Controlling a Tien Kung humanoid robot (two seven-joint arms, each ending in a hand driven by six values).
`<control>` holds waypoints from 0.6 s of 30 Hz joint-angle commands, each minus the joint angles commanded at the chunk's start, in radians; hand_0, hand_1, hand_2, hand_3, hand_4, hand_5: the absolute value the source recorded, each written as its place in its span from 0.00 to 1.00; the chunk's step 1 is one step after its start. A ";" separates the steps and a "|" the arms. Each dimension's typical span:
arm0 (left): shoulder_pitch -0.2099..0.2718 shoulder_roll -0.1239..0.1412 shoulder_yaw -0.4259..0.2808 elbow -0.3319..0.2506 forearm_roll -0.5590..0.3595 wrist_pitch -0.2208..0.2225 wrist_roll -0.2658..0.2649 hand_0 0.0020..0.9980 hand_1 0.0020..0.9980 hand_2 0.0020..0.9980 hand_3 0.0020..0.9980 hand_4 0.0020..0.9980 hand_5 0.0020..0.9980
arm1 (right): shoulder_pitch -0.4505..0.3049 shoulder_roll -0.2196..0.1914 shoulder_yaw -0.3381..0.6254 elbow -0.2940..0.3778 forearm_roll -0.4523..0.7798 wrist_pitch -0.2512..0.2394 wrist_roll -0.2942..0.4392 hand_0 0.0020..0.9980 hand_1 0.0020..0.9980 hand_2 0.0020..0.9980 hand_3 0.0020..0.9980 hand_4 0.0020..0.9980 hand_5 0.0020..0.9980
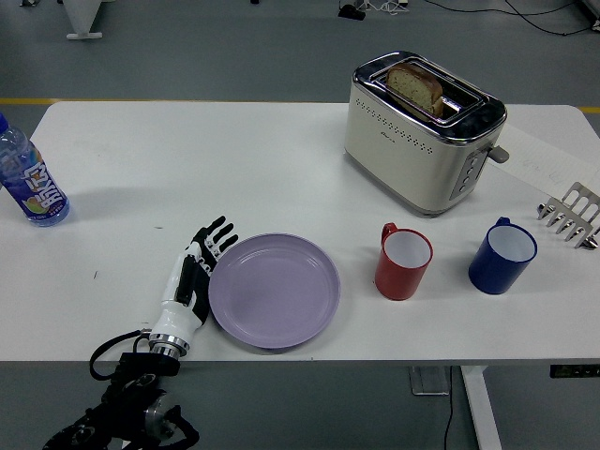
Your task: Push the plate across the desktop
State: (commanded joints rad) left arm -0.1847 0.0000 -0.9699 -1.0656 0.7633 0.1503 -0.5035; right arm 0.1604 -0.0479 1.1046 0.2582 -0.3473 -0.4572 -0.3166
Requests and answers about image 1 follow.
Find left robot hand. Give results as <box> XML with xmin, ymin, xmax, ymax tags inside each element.
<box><xmin>148</xmin><ymin>215</ymin><xmax>240</xmax><ymax>346</ymax></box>

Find purple plate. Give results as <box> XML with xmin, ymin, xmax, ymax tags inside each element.
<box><xmin>207</xmin><ymin>232</ymin><xmax>342</xmax><ymax>351</ymax></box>

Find clear drink bottle blue label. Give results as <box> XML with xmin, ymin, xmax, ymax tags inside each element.
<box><xmin>0</xmin><ymin>112</ymin><xmax>71</xmax><ymax>229</ymax></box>

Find red mug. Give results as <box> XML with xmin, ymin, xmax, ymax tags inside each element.
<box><xmin>373</xmin><ymin>221</ymin><xmax>434</xmax><ymax>302</ymax></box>

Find cream and chrome toaster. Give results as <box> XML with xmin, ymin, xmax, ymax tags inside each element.
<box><xmin>343</xmin><ymin>50</ymin><xmax>510</xmax><ymax>218</ymax></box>

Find white stand foot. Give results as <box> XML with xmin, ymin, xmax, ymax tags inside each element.
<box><xmin>60</xmin><ymin>0</ymin><xmax>105</xmax><ymax>41</ymax></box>

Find blue mug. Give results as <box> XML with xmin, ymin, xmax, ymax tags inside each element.
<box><xmin>468</xmin><ymin>216</ymin><xmax>539</xmax><ymax>296</ymax></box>

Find bread slice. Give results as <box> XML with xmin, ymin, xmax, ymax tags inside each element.
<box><xmin>385</xmin><ymin>63</ymin><xmax>445</xmax><ymax>119</ymax></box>

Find white table leg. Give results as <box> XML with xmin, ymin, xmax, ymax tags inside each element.
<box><xmin>458</xmin><ymin>365</ymin><xmax>503</xmax><ymax>450</ymax></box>

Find black floor device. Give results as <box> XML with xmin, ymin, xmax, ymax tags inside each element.
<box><xmin>337</xmin><ymin>3</ymin><xmax>367</xmax><ymax>22</ymax></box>

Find white paper sheet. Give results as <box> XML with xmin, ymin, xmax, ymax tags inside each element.
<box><xmin>487</xmin><ymin>122</ymin><xmax>600</xmax><ymax>199</ymax></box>

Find silver metal tongs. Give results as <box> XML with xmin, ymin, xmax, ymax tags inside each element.
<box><xmin>535</xmin><ymin>181</ymin><xmax>600</xmax><ymax>250</ymax></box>

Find black table control panel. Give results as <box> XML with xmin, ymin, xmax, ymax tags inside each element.
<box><xmin>549</xmin><ymin>363</ymin><xmax>600</xmax><ymax>379</ymax></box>

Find grey table foot bracket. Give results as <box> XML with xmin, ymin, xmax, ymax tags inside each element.
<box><xmin>406</xmin><ymin>366</ymin><xmax>452</xmax><ymax>397</ymax></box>

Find thin black power cable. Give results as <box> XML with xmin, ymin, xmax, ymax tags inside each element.
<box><xmin>442</xmin><ymin>366</ymin><xmax>458</xmax><ymax>450</ymax></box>

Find white floor cables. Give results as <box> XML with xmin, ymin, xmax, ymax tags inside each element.
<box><xmin>363</xmin><ymin>0</ymin><xmax>410</xmax><ymax>15</ymax></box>

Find long black floor cable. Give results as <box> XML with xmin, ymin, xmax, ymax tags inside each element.
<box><xmin>421</xmin><ymin>0</ymin><xmax>595</xmax><ymax>37</ymax></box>

